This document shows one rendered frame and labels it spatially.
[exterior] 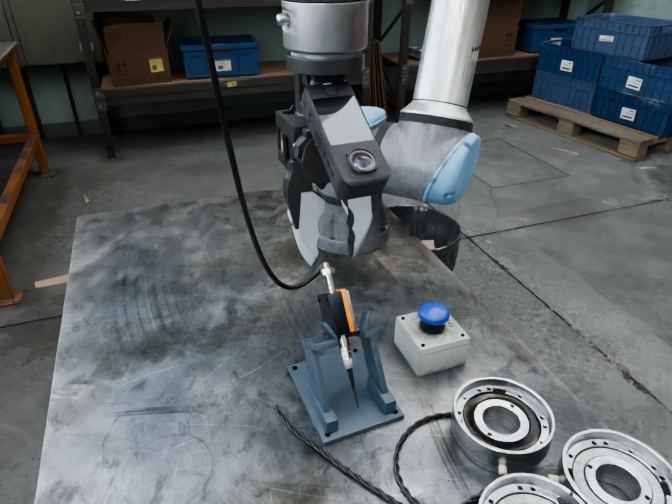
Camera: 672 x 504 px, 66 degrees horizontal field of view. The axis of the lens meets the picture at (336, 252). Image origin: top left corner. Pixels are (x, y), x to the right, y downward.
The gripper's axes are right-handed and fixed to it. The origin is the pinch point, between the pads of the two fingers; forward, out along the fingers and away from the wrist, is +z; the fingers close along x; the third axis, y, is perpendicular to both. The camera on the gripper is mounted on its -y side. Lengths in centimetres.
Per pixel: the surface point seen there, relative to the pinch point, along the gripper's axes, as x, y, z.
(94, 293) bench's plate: 27.3, 31.8, 18.4
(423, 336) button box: -11.4, -1.5, 14.1
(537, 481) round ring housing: -11.0, -22.8, 15.1
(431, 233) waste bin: -80, 98, 64
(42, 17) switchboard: 50, 358, 12
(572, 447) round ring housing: -17.5, -20.8, 15.7
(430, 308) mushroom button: -13.0, -0.2, 11.1
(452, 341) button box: -14.3, -3.7, 14.1
